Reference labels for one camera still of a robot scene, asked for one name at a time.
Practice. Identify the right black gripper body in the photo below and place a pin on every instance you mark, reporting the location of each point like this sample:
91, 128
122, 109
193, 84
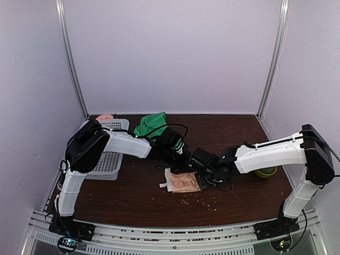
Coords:
209, 179

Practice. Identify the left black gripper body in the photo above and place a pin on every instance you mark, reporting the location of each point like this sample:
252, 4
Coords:
177, 162

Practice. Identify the orange bunny pattern towel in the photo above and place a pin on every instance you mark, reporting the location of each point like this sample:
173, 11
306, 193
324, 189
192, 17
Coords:
180, 183

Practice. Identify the green microfiber towel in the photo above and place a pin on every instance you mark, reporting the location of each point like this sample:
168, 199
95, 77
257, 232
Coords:
151, 126

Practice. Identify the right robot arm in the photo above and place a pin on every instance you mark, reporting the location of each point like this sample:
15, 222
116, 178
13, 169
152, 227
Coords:
306, 147

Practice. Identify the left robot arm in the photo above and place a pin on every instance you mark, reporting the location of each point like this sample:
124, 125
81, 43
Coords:
86, 148

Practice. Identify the green bowl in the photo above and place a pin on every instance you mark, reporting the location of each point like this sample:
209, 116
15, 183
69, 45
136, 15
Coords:
266, 172

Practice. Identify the white perforated plastic basket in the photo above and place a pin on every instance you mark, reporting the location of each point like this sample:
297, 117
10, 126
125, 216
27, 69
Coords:
108, 166

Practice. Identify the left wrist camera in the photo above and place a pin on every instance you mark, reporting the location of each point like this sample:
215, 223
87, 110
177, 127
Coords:
171, 139

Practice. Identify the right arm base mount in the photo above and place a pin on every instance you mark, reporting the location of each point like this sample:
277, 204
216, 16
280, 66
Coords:
278, 231

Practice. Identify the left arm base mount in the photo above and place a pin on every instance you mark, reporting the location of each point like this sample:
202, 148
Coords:
72, 233

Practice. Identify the right aluminium frame post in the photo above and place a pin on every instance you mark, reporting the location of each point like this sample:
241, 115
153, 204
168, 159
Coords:
278, 47

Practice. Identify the aluminium frame post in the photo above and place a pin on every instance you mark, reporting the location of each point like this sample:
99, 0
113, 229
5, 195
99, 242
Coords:
278, 47
60, 9

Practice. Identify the left aluminium frame post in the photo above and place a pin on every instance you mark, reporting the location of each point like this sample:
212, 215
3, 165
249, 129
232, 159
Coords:
60, 9

